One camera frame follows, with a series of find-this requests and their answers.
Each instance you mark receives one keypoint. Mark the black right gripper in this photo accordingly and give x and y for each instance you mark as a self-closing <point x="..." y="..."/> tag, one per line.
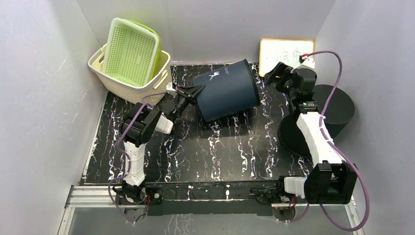
<point x="281" y="70"/>

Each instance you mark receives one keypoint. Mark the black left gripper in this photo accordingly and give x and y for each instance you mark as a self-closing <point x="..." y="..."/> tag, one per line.
<point x="191" y="93"/>

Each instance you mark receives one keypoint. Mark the dark blue large bucket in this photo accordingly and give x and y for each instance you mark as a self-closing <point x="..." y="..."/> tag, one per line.
<point x="228" y="90"/>

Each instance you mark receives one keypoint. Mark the white perforated strainer basket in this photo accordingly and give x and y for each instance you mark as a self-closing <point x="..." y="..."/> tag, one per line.
<point x="114" y="59"/>

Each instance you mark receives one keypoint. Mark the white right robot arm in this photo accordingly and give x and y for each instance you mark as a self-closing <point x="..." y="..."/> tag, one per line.
<point x="332" y="178"/>

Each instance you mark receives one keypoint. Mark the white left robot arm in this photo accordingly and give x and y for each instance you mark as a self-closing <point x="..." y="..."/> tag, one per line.
<point x="136" y="130"/>

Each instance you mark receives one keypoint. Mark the green plastic basin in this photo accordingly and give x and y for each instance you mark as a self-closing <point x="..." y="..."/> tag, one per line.
<point x="142" y="53"/>

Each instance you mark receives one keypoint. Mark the cream perforated storage basket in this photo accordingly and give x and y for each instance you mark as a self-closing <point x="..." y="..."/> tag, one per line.
<point x="152" y="92"/>

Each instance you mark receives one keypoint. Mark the small whiteboard wooden frame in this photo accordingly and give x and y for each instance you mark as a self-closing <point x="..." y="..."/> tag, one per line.
<point x="273" y="51"/>

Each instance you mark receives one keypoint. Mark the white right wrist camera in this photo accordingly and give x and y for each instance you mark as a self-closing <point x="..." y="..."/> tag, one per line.
<point x="306" y="61"/>

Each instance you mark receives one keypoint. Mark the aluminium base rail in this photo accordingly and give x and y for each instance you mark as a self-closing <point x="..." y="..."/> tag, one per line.
<point x="89" y="212"/>

